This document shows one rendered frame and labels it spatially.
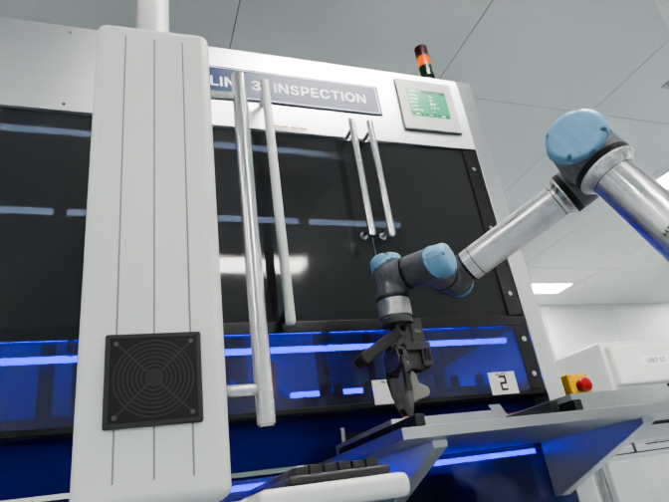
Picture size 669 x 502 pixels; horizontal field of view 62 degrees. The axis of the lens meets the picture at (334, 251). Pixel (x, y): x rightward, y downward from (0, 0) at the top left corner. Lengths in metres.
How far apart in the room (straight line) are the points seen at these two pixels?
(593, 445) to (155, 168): 1.13
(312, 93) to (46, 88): 0.75
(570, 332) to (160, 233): 7.77
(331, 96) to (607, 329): 7.40
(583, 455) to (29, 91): 1.65
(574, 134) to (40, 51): 1.36
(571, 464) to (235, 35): 2.37
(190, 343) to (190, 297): 0.07
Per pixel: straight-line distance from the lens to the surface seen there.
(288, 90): 1.79
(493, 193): 1.89
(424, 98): 1.98
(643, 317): 9.43
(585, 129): 1.16
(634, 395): 1.33
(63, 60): 1.76
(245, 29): 2.97
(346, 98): 1.85
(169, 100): 0.96
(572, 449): 1.54
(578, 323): 8.52
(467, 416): 1.21
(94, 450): 0.73
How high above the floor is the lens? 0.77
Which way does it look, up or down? 25 degrees up
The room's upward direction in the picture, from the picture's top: 9 degrees counter-clockwise
